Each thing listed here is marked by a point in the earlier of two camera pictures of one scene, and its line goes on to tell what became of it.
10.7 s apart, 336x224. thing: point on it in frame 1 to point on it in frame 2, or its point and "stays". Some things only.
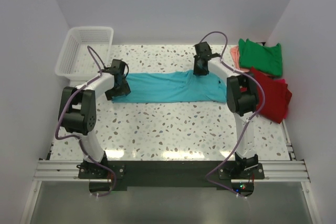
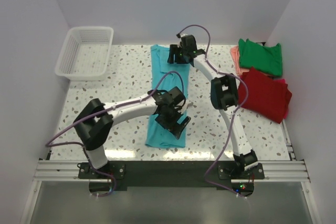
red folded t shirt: (277, 96) stays
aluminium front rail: (66, 171) stays
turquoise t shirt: (178, 86) to (164, 75)
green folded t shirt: (263, 59) stays
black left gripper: (124, 89) to (175, 127)
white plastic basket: (74, 62) stays
